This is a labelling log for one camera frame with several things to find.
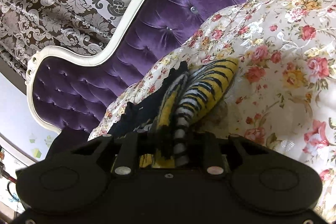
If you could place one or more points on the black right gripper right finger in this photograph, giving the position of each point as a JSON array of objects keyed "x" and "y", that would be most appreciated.
[{"x": 207, "y": 154}]

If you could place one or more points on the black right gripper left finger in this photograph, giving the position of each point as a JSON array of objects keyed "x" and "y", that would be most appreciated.
[{"x": 122, "y": 155}]

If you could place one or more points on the yellow black patterned knit garment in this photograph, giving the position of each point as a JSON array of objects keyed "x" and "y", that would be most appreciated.
[{"x": 184, "y": 98}]

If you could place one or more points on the purple tufted velvet headboard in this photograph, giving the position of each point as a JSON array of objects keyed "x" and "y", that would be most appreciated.
[{"x": 68, "y": 93}]

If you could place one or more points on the floral bedspread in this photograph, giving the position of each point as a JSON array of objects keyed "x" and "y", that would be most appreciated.
[{"x": 283, "y": 95}]

